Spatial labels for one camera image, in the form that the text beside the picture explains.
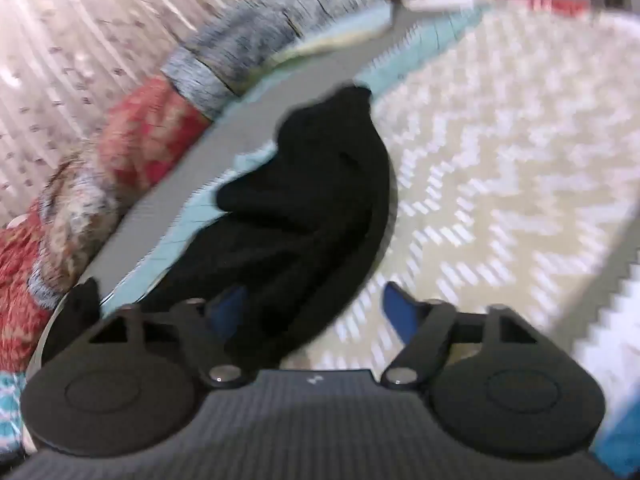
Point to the black pants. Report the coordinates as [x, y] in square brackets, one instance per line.
[310, 200]

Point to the teal lattice print pillow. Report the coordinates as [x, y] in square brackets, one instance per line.
[9, 410]

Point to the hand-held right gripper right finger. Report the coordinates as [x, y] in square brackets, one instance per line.
[396, 305]

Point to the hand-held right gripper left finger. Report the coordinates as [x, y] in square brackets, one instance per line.
[228, 306]

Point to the floral patchwork quilt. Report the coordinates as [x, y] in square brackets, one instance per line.
[150, 125]

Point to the zigzag patterned bedspread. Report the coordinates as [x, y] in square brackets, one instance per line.
[500, 160]

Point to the beige leaf print curtain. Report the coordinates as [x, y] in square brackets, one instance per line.
[75, 35]

